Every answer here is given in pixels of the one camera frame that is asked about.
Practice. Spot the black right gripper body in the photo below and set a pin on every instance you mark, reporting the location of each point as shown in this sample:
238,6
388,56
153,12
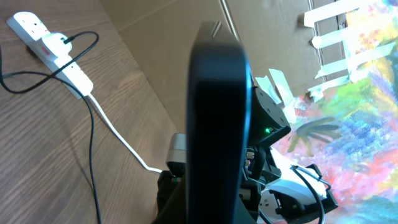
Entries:
204,189

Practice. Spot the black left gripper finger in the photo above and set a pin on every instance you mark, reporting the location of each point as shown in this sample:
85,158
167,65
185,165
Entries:
171,204

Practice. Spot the Samsung Galaxy smartphone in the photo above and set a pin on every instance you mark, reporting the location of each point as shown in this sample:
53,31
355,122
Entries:
217,127

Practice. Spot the white power strip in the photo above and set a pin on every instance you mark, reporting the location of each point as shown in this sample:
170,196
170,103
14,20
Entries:
30,29

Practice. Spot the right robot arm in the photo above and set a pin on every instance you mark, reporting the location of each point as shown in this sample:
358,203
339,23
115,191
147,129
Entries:
273,187

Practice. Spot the colourful painted backdrop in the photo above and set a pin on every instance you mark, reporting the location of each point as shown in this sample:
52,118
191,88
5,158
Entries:
347,125

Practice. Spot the white masking tape strips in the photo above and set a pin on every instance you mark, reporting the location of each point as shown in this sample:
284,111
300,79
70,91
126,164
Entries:
302,47

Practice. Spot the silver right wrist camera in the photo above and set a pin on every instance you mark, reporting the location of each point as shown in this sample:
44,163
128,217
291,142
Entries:
176,155

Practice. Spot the white wall charger plug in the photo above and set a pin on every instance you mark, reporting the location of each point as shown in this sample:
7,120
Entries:
54,46

